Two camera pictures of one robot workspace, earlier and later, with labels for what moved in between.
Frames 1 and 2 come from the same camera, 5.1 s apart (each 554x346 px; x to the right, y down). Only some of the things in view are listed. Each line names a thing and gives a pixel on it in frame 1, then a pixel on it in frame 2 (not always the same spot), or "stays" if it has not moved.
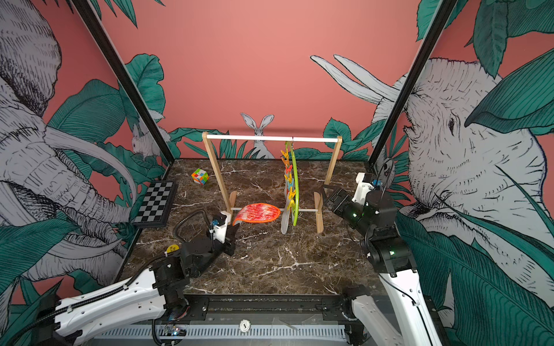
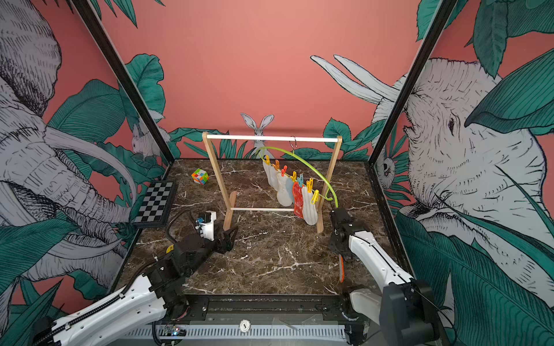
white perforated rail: [223, 332] stays
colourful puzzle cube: [200, 176] stays
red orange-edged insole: [257, 213] → [342, 268]
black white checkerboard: [156, 205] stays
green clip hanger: [291, 176] → [326, 197]
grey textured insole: [287, 206] → [309, 210]
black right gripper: [342, 197] → [332, 243]
